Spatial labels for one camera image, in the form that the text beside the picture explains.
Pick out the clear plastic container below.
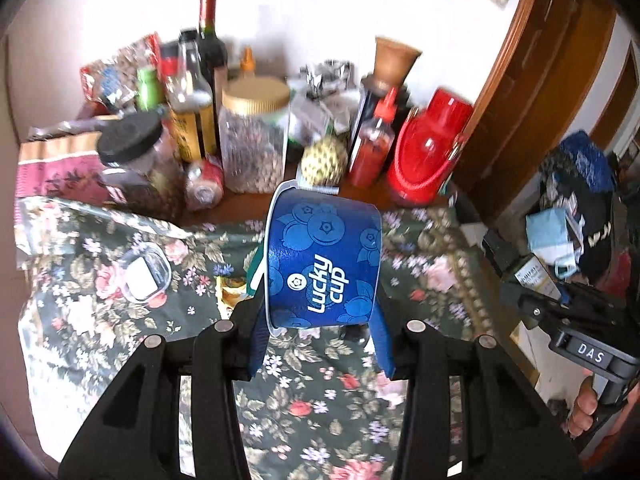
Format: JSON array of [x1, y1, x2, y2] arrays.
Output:
[[120, 242, 172, 305]]

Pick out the red snack bag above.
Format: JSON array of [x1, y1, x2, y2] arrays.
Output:
[[80, 34, 163, 111]]

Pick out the blue patterned cloth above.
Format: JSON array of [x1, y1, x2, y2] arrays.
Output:
[[540, 130, 618, 196]]

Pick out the light blue plastic bag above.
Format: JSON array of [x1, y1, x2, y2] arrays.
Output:
[[525, 207, 583, 278]]

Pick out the yellow green scaly ball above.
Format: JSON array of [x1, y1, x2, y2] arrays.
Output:
[[301, 135, 349, 187]]

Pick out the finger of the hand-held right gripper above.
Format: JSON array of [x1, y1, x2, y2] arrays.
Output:
[[552, 280, 616, 321], [481, 230, 523, 281]]

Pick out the red sauce squeeze bottle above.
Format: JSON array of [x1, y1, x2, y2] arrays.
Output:
[[348, 87, 398, 188]]

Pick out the clear bottle yellow label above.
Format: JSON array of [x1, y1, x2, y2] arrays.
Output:
[[167, 28, 218, 163]]

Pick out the silver foil bag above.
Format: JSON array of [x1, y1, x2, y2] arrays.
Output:
[[300, 60, 356, 98]]

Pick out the yellow wrapper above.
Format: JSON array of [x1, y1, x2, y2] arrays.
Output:
[[218, 276, 253, 318]]

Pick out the green cap bottle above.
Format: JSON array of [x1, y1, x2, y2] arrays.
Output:
[[136, 67, 163, 111]]

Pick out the clear jar black lid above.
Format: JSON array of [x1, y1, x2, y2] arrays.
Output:
[[96, 111, 183, 221]]

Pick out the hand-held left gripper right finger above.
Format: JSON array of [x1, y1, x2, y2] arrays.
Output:
[[369, 300, 583, 480]]

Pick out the red thermos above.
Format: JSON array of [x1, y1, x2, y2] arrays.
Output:
[[386, 87, 475, 206]]

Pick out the wooden door frame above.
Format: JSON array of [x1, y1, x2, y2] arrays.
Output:
[[450, 0, 640, 221]]

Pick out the dark wine bottle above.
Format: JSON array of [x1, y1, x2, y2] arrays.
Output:
[[196, 0, 230, 111]]

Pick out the green floral tablecloth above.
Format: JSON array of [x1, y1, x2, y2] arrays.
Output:
[[15, 195, 541, 480]]

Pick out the brown vase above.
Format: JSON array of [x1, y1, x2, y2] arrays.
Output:
[[374, 36, 423, 86]]

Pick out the blue paper cup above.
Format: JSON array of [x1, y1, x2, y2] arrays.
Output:
[[263, 183, 383, 337]]

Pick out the teal wrapper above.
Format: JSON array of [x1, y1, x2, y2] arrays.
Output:
[[245, 250, 268, 296]]

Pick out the clear jar gold lid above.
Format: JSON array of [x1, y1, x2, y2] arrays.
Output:
[[218, 77, 292, 195]]

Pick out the dark red bottle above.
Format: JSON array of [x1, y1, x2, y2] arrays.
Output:
[[350, 75, 396, 156]]

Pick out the dark canister red band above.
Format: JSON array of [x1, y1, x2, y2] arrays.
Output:
[[160, 40, 182, 86]]

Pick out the person's right hand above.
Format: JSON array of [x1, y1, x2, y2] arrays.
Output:
[[568, 370, 600, 438]]

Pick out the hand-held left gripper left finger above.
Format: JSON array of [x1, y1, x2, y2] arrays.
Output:
[[59, 300, 268, 480]]

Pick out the black bag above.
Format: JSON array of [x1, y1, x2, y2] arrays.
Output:
[[570, 185, 626, 281]]

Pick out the maroon paper gift bag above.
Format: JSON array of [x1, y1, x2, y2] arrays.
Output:
[[15, 125, 121, 203]]

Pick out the red can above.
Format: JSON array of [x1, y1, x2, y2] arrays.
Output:
[[185, 156, 225, 211]]

